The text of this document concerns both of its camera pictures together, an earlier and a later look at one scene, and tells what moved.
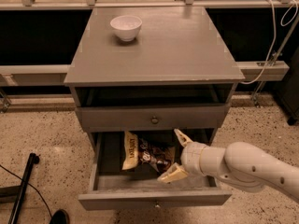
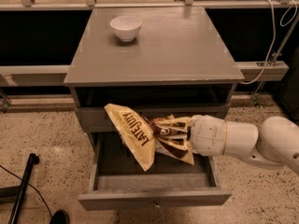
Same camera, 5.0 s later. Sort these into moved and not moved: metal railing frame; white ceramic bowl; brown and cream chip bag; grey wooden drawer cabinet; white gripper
Moved: white gripper; brown and cream chip bag
Not moved: metal railing frame; white ceramic bowl; grey wooden drawer cabinet
